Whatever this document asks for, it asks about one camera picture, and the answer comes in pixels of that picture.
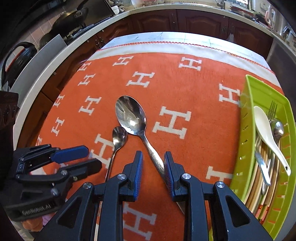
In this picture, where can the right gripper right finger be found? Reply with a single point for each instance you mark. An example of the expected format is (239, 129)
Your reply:
(230, 218)

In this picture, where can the small silver spoon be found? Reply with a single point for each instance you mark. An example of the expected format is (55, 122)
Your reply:
(119, 139)

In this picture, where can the silver fork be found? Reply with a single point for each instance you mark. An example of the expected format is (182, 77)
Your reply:
(258, 157)

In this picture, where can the white ceramic soup spoon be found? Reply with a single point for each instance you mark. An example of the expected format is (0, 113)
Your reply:
(264, 130)

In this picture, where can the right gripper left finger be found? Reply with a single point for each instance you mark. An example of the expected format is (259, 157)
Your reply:
(95, 212)

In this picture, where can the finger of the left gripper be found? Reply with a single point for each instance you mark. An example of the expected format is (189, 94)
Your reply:
(73, 173)
(42, 155)

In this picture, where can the black red kettle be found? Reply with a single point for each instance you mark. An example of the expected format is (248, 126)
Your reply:
(10, 74)

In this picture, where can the orange H-pattern cloth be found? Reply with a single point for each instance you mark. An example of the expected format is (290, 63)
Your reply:
(190, 95)

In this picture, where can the black wok on stove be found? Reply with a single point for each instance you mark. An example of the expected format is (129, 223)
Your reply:
(66, 24)

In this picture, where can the large silver spoon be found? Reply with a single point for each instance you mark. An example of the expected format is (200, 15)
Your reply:
(132, 118)

